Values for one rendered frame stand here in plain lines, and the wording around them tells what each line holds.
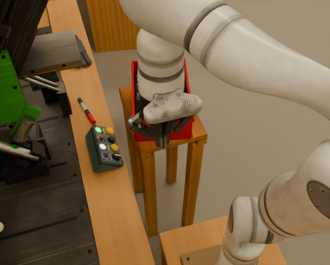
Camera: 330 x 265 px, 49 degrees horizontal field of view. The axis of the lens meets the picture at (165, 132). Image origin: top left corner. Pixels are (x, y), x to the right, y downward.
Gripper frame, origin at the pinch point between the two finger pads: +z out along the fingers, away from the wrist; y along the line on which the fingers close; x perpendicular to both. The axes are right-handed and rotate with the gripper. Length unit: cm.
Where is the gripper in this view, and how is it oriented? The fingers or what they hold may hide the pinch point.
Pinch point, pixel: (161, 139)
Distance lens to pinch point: 70.4
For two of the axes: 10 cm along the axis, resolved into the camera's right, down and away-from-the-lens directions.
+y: -9.5, 2.4, -1.9
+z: 0.0, 6.2, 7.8
